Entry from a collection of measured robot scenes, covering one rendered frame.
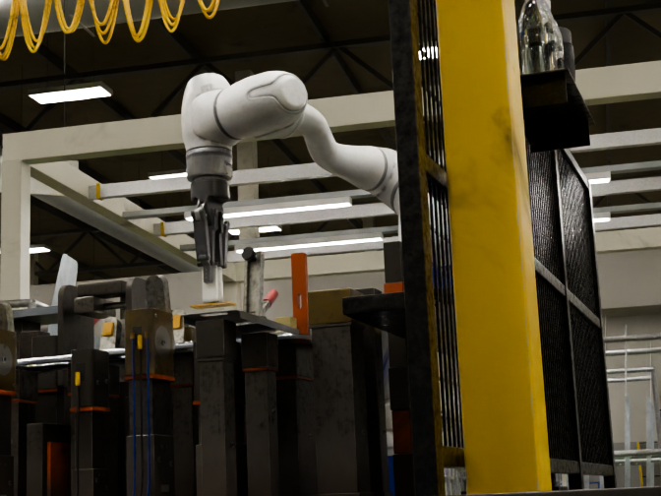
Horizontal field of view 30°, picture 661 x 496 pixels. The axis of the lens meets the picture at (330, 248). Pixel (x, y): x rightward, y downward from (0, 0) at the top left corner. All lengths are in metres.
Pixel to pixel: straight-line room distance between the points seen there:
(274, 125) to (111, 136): 6.94
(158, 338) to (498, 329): 0.74
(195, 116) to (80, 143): 6.91
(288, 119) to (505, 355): 0.78
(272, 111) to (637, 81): 6.44
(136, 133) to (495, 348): 7.56
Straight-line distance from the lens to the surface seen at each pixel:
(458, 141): 1.75
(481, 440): 1.68
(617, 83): 8.57
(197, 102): 2.40
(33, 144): 9.44
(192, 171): 2.38
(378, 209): 11.39
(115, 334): 2.65
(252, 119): 2.29
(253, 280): 2.55
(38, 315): 2.92
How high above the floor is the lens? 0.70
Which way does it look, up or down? 12 degrees up
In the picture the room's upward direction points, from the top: 2 degrees counter-clockwise
